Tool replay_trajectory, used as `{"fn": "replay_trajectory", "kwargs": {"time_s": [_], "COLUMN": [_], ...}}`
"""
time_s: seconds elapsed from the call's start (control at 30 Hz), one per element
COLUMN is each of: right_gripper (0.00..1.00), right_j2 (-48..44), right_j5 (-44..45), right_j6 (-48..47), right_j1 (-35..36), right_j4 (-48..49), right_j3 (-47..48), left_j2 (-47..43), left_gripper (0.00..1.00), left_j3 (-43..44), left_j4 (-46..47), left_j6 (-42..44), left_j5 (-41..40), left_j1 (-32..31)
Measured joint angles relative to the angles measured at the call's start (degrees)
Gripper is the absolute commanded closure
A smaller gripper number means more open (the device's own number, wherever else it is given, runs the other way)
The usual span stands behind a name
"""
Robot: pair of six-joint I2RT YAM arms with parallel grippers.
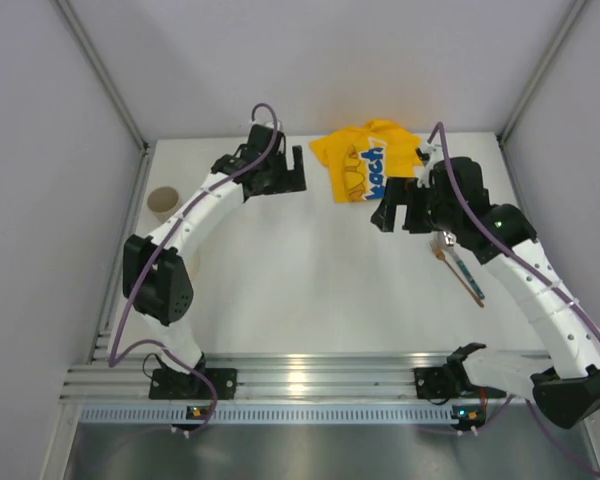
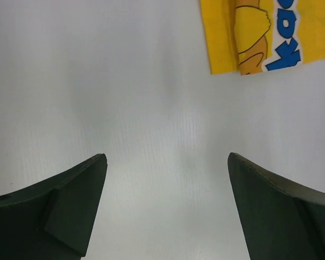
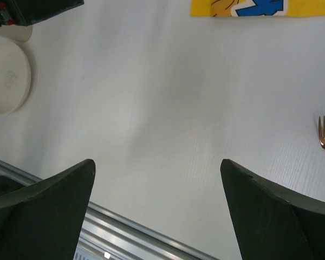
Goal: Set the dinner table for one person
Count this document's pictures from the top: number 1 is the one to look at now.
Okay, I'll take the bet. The yellow pikachu cloth placemat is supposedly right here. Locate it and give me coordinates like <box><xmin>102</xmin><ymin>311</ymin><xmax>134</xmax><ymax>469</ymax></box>
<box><xmin>310</xmin><ymin>119</ymin><xmax>422</xmax><ymax>203</ymax></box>

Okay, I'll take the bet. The white paper plate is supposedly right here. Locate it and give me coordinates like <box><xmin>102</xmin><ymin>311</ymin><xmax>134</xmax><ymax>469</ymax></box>
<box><xmin>190</xmin><ymin>250</ymin><xmax>200</xmax><ymax>277</ymax></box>

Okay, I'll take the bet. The beige paper cup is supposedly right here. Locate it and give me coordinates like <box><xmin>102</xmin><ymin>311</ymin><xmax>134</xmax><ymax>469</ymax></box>
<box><xmin>146</xmin><ymin>186</ymin><xmax>182</xmax><ymax>223</ymax></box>

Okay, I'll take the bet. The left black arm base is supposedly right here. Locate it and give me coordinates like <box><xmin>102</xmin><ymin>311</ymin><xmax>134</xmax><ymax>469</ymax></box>
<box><xmin>142</xmin><ymin>353</ymin><xmax>238</xmax><ymax>400</ymax></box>

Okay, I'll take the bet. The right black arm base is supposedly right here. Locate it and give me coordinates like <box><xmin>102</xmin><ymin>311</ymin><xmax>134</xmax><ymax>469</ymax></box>
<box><xmin>413</xmin><ymin>367</ymin><xmax>482</xmax><ymax>405</ymax></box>

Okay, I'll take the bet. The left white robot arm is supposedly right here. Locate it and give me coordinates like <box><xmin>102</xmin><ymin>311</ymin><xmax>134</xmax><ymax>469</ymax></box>
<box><xmin>121</xmin><ymin>124</ymin><xmax>307</xmax><ymax>375</ymax></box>

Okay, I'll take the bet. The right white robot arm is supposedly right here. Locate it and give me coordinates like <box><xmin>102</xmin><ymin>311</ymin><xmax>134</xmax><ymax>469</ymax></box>
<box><xmin>371</xmin><ymin>157</ymin><xmax>600</xmax><ymax>429</ymax></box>

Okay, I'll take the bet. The wooden fork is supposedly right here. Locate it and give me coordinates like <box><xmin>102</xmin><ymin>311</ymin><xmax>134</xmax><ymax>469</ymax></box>
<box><xmin>429</xmin><ymin>240</ymin><xmax>484</xmax><ymax>308</ymax></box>

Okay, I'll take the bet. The metal spoon teal handle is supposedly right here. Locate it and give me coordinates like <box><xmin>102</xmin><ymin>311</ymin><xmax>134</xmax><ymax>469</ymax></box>
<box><xmin>439</xmin><ymin>231</ymin><xmax>485</xmax><ymax>301</ymax></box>

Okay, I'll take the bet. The aluminium rail frame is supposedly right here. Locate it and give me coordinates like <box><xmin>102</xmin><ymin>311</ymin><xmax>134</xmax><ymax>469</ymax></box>
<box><xmin>60</xmin><ymin>352</ymin><xmax>447</xmax><ymax>403</ymax></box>

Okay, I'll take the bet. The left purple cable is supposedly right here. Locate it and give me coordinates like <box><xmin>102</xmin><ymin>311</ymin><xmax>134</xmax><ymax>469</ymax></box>
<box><xmin>108</xmin><ymin>103</ymin><xmax>281</xmax><ymax>369</ymax></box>

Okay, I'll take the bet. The perforated cable duct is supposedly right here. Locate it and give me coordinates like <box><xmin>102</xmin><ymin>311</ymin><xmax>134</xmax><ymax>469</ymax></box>
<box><xmin>80</xmin><ymin>404</ymin><xmax>485</xmax><ymax>425</ymax></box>

